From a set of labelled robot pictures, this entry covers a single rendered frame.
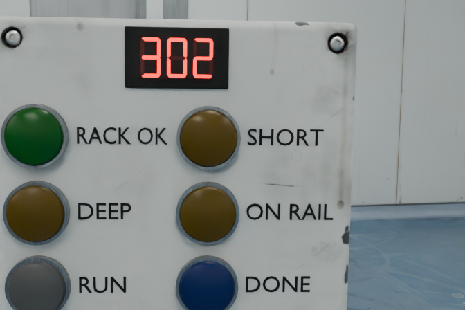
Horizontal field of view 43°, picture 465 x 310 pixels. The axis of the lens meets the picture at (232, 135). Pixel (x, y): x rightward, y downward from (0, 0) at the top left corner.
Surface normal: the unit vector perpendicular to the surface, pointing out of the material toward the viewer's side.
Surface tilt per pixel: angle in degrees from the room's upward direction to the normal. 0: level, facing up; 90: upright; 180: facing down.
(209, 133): 87
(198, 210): 89
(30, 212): 87
